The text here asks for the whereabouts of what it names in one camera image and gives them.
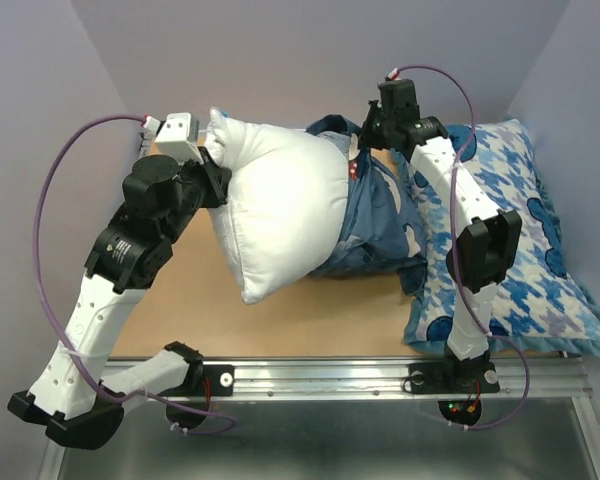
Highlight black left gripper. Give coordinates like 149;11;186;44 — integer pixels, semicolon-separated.
159;144;228;243

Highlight blue letter-print pillowcase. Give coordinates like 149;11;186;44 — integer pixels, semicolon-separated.
306;114;427;295

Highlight white pillow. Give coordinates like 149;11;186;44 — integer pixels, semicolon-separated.
204;108;349;304

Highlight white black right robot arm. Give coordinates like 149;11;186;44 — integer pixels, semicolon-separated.
360;78;522;390

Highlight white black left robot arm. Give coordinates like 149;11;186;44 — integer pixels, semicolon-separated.
7;155;235;450

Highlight blue houndstooth bear pillow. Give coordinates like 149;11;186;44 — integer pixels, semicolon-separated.
392;119;600;357

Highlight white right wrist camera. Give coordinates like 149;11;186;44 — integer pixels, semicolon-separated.
385;68;402;81

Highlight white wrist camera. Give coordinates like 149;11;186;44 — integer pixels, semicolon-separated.
142;112;202;164
385;68;402;81

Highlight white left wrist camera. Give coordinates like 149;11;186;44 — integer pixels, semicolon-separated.
142;112;202;164

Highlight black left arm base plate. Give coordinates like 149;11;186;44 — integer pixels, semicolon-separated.
149;364;235;398

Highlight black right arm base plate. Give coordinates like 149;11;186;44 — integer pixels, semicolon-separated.
402;361;500;395

